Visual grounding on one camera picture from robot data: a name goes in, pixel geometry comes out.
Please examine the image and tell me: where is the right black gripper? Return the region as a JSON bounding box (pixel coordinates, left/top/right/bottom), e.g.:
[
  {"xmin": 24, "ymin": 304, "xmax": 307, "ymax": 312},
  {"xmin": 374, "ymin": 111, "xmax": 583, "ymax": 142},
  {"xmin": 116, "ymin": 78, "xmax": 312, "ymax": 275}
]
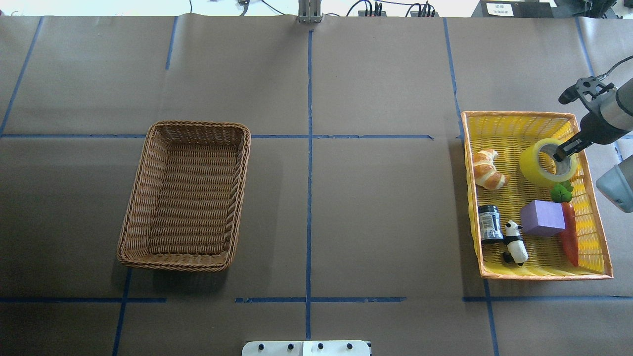
[{"xmin": 552, "ymin": 113, "xmax": 604, "ymax": 162}]

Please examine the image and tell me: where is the yellow tape roll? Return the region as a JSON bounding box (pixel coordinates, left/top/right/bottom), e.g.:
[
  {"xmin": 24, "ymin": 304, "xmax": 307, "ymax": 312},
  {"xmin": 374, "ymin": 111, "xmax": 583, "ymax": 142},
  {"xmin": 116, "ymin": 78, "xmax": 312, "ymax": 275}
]
[{"xmin": 519, "ymin": 138, "xmax": 579, "ymax": 187}]

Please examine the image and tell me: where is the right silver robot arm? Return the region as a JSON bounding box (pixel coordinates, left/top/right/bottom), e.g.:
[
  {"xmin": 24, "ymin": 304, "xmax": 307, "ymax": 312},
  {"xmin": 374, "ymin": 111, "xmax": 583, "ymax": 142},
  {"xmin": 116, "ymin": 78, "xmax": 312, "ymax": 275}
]
[{"xmin": 553, "ymin": 76, "xmax": 633, "ymax": 213}]

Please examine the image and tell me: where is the yellow plastic basket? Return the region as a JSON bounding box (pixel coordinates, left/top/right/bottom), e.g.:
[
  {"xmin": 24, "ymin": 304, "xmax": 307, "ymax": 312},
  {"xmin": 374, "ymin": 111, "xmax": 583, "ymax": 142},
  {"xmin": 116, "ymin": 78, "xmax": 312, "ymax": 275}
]
[{"xmin": 461, "ymin": 111, "xmax": 613, "ymax": 281}]

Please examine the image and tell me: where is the brown wicker basket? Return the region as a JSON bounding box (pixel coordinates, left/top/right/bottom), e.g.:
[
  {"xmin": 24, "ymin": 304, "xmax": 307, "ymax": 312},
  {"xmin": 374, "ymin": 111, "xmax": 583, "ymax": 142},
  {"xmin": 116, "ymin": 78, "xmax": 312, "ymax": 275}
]
[{"xmin": 117, "ymin": 120, "xmax": 251, "ymax": 273}]

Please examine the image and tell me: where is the toy carrot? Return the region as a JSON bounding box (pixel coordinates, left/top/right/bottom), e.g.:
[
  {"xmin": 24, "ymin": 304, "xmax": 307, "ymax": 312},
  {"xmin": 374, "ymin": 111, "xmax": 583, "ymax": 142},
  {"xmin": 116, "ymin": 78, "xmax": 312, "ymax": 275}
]
[{"xmin": 549, "ymin": 180, "xmax": 579, "ymax": 267}]

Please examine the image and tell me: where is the purple cube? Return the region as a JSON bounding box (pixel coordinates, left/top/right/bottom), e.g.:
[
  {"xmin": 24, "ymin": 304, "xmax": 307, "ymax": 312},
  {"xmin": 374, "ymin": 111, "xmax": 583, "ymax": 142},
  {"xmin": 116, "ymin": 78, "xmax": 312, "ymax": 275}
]
[{"xmin": 520, "ymin": 200, "xmax": 566, "ymax": 237}]

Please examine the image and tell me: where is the toy croissant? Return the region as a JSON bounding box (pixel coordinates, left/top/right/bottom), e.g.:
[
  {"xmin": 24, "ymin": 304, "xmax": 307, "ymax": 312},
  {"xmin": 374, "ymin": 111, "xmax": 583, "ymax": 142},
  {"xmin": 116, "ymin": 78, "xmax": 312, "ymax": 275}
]
[{"xmin": 472, "ymin": 149, "xmax": 509, "ymax": 191}]

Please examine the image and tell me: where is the black jar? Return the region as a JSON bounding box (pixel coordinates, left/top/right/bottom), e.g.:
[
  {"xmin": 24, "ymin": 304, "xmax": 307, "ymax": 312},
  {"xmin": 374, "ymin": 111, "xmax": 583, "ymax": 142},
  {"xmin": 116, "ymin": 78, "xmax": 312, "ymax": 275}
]
[{"xmin": 478, "ymin": 205, "xmax": 503, "ymax": 244}]

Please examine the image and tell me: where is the toy panda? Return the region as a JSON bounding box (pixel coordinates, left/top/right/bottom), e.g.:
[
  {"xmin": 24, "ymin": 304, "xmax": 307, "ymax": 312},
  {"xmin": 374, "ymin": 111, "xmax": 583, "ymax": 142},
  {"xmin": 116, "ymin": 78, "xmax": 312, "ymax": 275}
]
[{"xmin": 502, "ymin": 220, "xmax": 529, "ymax": 267}]

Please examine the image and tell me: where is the black power box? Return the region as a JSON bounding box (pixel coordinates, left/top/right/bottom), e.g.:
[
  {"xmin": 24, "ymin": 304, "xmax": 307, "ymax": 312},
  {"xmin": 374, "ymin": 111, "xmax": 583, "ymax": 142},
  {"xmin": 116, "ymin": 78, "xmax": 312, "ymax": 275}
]
[{"xmin": 471, "ymin": 0, "xmax": 554, "ymax": 18}]

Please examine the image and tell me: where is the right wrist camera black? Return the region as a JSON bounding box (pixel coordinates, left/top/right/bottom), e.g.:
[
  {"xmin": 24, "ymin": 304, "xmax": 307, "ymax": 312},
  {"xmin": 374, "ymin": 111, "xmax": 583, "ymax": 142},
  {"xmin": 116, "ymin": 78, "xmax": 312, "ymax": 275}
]
[{"xmin": 558, "ymin": 77, "xmax": 616, "ymax": 112}]

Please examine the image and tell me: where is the right black camera cable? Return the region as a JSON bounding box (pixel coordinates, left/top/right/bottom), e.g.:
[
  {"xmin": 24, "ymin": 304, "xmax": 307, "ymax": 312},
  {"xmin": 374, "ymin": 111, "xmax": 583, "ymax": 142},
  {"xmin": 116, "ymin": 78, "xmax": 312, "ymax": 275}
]
[{"xmin": 596, "ymin": 55, "xmax": 633, "ymax": 82}]

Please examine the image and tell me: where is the aluminium frame post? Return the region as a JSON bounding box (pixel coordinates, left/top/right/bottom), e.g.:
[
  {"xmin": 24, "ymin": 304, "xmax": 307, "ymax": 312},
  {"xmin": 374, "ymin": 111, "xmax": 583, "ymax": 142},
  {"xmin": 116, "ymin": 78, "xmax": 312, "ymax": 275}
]
[{"xmin": 297, "ymin": 0, "xmax": 322, "ymax": 24}]

